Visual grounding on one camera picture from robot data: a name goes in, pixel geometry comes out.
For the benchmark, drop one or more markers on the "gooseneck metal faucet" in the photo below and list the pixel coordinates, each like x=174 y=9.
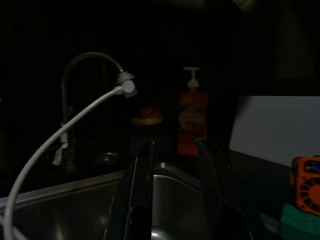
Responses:
x=68 y=152

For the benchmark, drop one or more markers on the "orange vented gadget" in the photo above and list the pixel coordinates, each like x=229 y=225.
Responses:
x=307 y=187

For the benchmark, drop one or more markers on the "stainless steel sink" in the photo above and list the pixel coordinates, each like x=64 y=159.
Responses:
x=180 y=200

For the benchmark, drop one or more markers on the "round metal drain cap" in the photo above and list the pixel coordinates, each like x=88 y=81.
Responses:
x=106 y=157

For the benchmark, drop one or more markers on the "dark jar with yellow lid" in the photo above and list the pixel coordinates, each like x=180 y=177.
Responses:
x=146 y=121

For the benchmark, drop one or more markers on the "green sponge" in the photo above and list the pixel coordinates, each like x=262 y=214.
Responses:
x=297 y=222

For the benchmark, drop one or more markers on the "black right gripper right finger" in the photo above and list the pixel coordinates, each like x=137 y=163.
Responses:
x=225 y=205

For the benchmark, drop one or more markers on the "white board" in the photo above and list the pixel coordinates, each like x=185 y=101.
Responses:
x=275 y=125

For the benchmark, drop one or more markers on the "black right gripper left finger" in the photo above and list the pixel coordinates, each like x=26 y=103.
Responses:
x=132 y=200

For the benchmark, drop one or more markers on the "orange pump soap bottle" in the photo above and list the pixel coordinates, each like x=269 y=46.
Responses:
x=192 y=120

